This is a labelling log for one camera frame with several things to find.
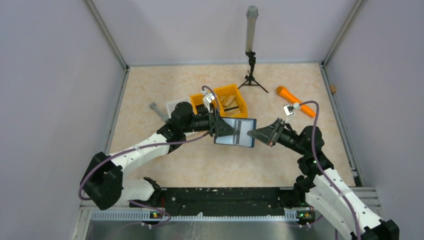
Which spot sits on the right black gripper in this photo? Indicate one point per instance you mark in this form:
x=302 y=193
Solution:
x=267 y=134

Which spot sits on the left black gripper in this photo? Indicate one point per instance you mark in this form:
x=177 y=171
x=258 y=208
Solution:
x=221 y=127

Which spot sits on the blue leather card holder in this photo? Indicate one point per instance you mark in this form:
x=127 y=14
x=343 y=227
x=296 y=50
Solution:
x=241 y=127

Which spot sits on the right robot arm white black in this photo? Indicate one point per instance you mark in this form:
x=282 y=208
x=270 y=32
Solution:
x=321 y=187

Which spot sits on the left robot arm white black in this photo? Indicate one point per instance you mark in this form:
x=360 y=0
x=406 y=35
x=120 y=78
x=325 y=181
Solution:
x=103 y=182

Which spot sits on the wooden blocks in bin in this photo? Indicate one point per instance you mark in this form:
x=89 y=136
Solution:
x=230 y=105

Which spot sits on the yellow plastic bin right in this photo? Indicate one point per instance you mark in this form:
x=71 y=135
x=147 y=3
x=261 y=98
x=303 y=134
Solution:
x=232 y=89

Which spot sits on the yellow plastic bin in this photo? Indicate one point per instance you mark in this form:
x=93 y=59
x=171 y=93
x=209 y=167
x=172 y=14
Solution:
x=197 y=104
x=232 y=89

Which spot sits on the yellow plastic bin left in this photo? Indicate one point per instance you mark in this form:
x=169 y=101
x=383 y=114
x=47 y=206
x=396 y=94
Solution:
x=197 y=104

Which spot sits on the black tripod stand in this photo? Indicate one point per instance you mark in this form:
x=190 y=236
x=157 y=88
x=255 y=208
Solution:
x=249 y=77

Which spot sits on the white plastic bin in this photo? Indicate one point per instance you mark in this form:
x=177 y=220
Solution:
x=171 y=105

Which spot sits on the grey plastic bolt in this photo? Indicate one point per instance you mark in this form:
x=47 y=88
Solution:
x=164 y=117

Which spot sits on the grey microphone on stand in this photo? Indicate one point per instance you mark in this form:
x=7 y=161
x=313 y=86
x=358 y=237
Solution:
x=251 y=16

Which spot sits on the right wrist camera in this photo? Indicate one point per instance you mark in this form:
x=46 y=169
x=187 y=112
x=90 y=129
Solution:
x=289 y=111

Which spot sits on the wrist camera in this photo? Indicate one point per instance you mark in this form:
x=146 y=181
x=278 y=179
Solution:
x=289 y=111
x=208 y=99

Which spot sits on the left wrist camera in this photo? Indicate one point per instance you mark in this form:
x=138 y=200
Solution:
x=208 y=99

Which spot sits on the small wooden piece on rail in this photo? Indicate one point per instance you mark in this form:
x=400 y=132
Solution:
x=332 y=88

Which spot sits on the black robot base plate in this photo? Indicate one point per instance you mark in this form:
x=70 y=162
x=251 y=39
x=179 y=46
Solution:
x=224 y=201

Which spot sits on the white cable duct strip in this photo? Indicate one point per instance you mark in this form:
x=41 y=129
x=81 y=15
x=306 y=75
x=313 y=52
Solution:
x=146 y=215

